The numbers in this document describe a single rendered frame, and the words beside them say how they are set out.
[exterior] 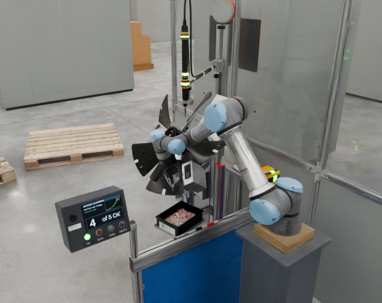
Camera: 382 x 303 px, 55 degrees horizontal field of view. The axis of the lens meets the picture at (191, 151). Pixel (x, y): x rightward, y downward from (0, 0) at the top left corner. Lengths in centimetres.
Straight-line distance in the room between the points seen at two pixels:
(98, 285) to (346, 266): 174
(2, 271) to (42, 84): 470
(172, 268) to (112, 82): 622
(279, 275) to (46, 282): 196
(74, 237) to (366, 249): 164
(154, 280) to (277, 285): 64
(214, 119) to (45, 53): 610
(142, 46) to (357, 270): 869
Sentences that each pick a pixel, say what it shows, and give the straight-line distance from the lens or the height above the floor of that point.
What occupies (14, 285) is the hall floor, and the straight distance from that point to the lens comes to 318.
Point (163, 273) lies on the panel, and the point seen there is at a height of 68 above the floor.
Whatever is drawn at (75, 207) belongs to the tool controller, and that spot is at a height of 124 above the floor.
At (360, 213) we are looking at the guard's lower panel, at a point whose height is 85.
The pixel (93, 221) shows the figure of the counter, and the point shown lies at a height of 117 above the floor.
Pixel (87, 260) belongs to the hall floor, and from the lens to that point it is 321.
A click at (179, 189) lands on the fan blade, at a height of 98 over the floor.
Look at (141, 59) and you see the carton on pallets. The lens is 1033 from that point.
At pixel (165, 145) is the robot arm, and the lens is 179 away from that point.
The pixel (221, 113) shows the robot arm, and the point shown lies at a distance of 144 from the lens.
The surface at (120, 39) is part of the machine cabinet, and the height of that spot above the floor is 108.
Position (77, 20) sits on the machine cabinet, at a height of 149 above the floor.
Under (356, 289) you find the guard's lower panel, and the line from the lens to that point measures 259.
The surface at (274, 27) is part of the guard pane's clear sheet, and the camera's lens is 249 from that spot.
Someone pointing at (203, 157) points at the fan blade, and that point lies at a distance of 195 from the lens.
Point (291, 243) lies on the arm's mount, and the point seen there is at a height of 104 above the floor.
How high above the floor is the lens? 202
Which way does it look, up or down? 24 degrees down
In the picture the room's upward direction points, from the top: straight up
